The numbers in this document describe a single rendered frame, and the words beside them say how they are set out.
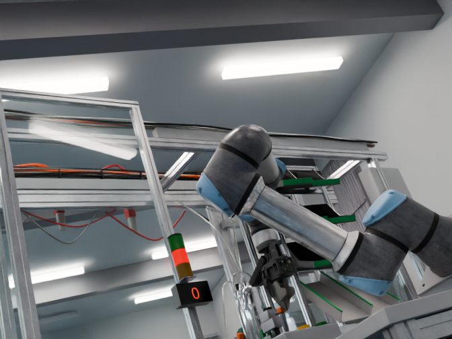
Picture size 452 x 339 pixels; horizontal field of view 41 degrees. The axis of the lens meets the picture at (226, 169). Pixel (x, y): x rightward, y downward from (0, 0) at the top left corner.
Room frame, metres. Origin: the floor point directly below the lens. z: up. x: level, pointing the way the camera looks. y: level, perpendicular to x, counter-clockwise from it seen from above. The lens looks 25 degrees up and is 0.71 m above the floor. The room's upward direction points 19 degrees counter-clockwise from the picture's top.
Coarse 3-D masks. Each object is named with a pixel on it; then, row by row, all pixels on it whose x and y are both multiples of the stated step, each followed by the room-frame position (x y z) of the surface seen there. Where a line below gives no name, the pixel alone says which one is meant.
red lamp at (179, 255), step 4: (172, 252) 1.89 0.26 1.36; (176, 252) 1.88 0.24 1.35; (180, 252) 1.88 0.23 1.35; (184, 252) 1.89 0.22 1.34; (172, 256) 1.90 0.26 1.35; (176, 256) 1.88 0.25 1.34; (180, 256) 1.88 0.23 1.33; (184, 256) 1.89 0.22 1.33; (176, 260) 1.88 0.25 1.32; (180, 260) 1.88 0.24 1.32; (184, 260) 1.88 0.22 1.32; (188, 260) 1.90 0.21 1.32; (176, 264) 1.89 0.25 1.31
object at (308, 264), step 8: (288, 248) 2.12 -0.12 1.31; (296, 248) 2.29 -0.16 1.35; (304, 248) 2.25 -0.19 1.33; (296, 256) 2.29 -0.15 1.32; (304, 256) 2.27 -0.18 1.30; (312, 256) 2.23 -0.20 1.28; (320, 256) 2.19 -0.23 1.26; (296, 264) 2.11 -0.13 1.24; (304, 264) 2.07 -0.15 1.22; (312, 264) 2.03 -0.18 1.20; (320, 264) 2.03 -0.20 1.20; (328, 264) 2.05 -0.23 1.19
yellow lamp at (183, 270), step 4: (180, 264) 1.88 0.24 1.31; (184, 264) 1.88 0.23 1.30; (188, 264) 1.89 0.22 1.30; (176, 268) 1.89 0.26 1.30; (180, 268) 1.88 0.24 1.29; (184, 268) 1.88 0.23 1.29; (188, 268) 1.89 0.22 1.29; (180, 272) 1.88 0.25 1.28; (184, 272) 1.88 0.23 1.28; (188, 272) 1.88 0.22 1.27; (180, 276) 1.88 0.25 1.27; (184, 276) 1.88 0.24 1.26
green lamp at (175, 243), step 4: (172, 236) 1.88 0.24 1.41; (176, 236) 1.88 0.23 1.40; (180, 236) 1.89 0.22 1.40; (168, 240) 1.89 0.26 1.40; (172, 240) 1.88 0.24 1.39; (176, 240) 1.88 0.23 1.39; (180, 240) 1.89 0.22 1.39; (172, 244) 1.88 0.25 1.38; (176, 244) 1.88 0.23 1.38; (180, 244) 1.88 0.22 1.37; (172, 248) 1.88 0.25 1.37; (176, 248) 1.88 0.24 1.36; (180, 248) 1.89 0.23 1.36; (184, 248) 1.90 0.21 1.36
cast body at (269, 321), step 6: (264, 312) 1.92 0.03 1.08; (270, 312) 1.92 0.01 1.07; (276, 312) 1.94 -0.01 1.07; (264, 318) 1.93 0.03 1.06; (270, 318) 1.92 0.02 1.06; (276, 318) 1.92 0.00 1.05; (264, 324) 1.94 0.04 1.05; (270, 324) 1.92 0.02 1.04; (276, 324) 1.91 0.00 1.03; (264, 330) 1.94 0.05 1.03
